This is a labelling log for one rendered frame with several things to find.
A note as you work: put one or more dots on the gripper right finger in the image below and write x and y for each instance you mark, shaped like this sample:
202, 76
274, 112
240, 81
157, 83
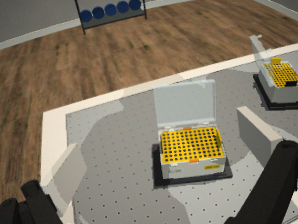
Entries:
269, 199

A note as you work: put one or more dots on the yellow pipette tip rack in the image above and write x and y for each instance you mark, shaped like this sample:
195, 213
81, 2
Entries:
185, 145

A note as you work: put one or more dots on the yellow perforated tip rack insert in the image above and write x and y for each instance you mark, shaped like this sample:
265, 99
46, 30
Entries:
283, 74

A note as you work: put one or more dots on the grey flat base plate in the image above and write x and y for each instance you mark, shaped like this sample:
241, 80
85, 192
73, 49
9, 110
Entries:
116, 139

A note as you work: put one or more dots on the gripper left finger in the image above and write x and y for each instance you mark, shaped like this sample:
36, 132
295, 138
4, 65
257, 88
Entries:
54, 193

